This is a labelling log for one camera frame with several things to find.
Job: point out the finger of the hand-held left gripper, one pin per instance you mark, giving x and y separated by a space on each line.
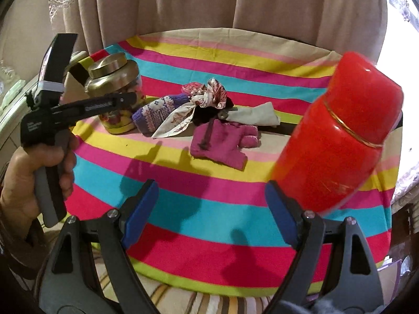
98 104

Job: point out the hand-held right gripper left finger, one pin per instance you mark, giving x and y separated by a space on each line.
140 216

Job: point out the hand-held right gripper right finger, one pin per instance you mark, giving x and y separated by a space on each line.
283 219

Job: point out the purple patterned knit sock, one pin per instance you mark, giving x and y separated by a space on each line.
154 114

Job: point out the grey-blue knit sock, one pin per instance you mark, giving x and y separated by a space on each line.
304 309

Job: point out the black fabric item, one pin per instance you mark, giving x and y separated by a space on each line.
204 116

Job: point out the plain white cloth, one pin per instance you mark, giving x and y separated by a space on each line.
258 114

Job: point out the floral patterned scarf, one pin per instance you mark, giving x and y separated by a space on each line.
209 93

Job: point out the person's left forearm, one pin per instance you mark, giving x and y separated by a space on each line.
16 245

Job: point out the person's left hand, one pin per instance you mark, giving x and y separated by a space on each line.
19 186

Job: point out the glass jar with gold lid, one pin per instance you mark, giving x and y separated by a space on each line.
114 75

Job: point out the striped colourful table cloth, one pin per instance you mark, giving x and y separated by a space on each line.
196 209

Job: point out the white cabinet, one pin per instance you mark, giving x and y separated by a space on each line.
19 55

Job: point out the red thermos flask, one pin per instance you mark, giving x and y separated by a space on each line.
327 144

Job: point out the striped beige cushion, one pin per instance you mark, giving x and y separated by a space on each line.
183 301

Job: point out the beige curtain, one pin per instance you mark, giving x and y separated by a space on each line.
196 3

